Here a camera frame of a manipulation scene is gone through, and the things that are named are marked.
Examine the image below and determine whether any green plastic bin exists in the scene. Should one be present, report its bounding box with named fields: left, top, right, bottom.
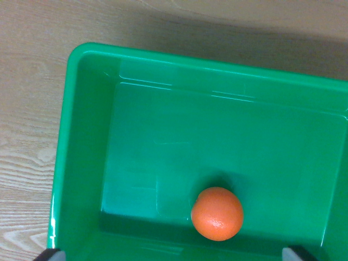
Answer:
left=46, top=42, right=348, bottom=261

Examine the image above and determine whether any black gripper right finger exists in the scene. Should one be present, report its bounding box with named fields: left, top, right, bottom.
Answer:
left=281, top=245, right=322, bottom=261

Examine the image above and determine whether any orange round fruit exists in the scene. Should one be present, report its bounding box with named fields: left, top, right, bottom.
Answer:
left=191, top=187, right=244, bottom=242

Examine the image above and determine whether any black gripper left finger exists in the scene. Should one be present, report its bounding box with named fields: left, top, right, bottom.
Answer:
left=33, top=248, right=66, bottom=261

